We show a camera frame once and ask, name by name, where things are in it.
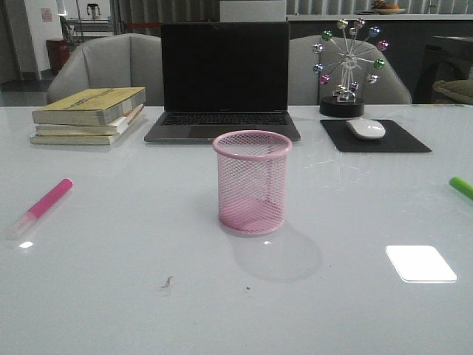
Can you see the fruit bowl on counter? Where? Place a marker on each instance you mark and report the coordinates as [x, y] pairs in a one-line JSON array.
[[386, 8]]

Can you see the white box behind laptop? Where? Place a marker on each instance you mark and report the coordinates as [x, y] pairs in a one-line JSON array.
[[253, 11]]

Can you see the grey armchair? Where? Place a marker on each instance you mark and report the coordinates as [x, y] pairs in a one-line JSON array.
[[303, 83], [128, 60]]

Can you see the olive cushion seat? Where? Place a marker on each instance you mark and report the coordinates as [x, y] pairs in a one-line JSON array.
[[458, 92]]

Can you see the white computer mouse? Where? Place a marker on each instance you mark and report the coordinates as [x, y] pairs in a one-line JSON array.
[[366, 129]]

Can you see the left grey armchair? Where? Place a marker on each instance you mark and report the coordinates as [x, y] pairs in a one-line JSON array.
[[128, 60]]

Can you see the ferris wheel desk toy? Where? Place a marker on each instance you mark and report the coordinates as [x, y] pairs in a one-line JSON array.
[[344, 102]]

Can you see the top yellow book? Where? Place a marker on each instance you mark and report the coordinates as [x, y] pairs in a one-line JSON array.
[[91, 107]]

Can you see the green highlighter pen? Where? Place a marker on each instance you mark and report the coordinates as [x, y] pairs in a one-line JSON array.
[[462, 186]]

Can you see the right grey armchair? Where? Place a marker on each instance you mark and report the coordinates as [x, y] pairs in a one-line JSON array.
[[303, 83]]

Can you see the pink highlighter pen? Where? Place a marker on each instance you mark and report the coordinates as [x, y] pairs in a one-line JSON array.
[[37, 210]]

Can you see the red trash bin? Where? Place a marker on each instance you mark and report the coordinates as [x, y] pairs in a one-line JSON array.
[[58, 53]]

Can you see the bottom yellow book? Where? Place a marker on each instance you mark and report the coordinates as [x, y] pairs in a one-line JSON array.
[[75, 139]]

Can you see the dark grey laptop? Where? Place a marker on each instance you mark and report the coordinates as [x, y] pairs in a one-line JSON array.
[[222, 77]]

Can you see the pink mesh pen holder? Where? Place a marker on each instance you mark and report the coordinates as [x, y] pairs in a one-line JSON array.
[[251, 174]]

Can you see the black mouse pad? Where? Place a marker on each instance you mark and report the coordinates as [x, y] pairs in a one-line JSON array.
[[395, 139]]

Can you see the middle cream book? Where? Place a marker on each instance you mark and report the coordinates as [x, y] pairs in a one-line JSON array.
[[116, 127]]

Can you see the yellow book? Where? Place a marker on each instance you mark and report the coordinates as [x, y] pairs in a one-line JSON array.
[[75, 139], [91, 107]]

